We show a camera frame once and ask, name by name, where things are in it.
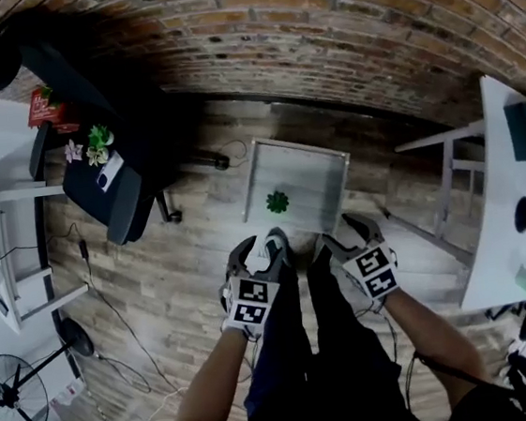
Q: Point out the black high-back office chair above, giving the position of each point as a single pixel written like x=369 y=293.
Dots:
x=98 y=176

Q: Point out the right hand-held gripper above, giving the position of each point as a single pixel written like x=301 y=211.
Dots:
x=374 y=277

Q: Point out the white table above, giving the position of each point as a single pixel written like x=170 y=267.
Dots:
x=505 y=224

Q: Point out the grey nightstand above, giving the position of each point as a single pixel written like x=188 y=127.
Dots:
x=297 y=177

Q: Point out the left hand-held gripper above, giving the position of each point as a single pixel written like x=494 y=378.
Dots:
x=252 y=300

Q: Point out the person's right shoe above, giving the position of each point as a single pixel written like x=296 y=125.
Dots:
x=319 y=248

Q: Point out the person's dark trousers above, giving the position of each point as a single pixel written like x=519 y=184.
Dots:
x=337 y=361

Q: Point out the person's left shoe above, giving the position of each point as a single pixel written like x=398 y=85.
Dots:
x=273 y=237

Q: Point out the person's shoe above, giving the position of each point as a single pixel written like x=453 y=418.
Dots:
x=319 y=248
x=273 y=237

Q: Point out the pale green succulent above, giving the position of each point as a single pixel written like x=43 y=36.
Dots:
x=97 y=155

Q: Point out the red box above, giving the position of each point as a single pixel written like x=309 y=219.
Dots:
x=44 y=109

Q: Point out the person's right forearm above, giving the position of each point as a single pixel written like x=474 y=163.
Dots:
x=433 y=341

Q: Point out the small green plant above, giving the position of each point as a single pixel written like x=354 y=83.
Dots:
x=277 y=201

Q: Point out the black standing fan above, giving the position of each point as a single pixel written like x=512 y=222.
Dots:
x=15 y=398

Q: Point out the white and blue card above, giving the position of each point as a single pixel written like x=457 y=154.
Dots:
x=110 y=172

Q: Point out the person's left forearm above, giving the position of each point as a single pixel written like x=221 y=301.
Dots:
x=208 y=390

